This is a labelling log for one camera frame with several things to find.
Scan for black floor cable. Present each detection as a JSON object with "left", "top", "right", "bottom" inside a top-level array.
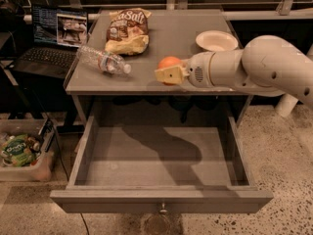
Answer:
[{"left": 80, "top": 212, "right": 91, "bottom": 235}]

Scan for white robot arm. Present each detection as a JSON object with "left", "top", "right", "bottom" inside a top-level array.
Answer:
[{"left": 155, "top": 35, "right": 313, "bottom": 109}]

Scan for sea salt chips bag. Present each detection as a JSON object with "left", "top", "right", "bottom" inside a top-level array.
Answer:
[{"left": 105, "top": 8, "right": 152, "bottom": 56}]

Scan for green snack bag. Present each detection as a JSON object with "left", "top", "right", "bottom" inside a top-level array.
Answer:
[{"left": 1, "top": 134, "right": 35, "bottom": 167}]

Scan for clear plastic storage bin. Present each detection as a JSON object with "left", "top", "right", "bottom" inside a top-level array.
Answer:
[{"left": 0, "top": 119, "right": 60, "bottom": 181}]

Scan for grey cabinet counter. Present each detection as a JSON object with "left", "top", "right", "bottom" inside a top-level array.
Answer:
[{"left": 64, "top": 9, "right": 264, "bottom": 125}]

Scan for white bowl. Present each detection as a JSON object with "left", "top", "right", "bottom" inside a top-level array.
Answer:
[{"left": 196, "top": 30, "right": 239, "bottom": 52}]

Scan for clear plastic water bottle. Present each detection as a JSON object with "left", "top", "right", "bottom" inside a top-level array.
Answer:
[{"left": 77, "top": 45, "right": 131, "bottom": 75}]

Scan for metal drawer knob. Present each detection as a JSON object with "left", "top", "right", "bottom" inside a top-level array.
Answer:
[{"left": 158, "top": 203, "right": 168, "bottom": 214}]

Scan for grey open drawer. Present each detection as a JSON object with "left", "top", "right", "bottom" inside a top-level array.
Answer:
[{"left": 51, "top": 117, "right": 273, "bottom": 213}]

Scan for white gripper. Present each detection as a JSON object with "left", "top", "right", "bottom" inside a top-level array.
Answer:
[{"left": 155, "top": 52, "right": 213, "bottom": 88}]

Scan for black laptop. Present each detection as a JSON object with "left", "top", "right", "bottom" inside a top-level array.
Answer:
[{"left": 13, "top": 4, "right": 88, "bottom": 79}]

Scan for orange fruit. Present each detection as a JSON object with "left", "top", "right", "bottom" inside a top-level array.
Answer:
[{"left": 157, "top": 56, "right": 184, "bottom": 86}]

